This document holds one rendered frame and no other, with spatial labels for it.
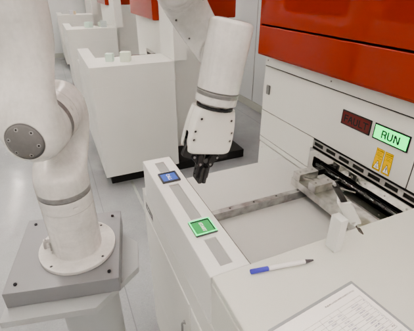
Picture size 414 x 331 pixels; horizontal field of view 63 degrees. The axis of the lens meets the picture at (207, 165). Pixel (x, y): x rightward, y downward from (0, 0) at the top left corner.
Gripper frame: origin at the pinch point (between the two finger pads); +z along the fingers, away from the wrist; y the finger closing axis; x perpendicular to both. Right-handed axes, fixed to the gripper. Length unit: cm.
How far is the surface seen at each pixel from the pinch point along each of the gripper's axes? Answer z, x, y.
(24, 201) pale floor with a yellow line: 123, -194, 43
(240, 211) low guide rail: 23.0, -17.0, -26.3
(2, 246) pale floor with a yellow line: 125, -143, 53
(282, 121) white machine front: 2, -50, -60
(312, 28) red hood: -34, -33, -47
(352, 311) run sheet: 11.2, 33.0, -17.9
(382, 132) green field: -11, -2, -57
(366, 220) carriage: 13, 7, -53
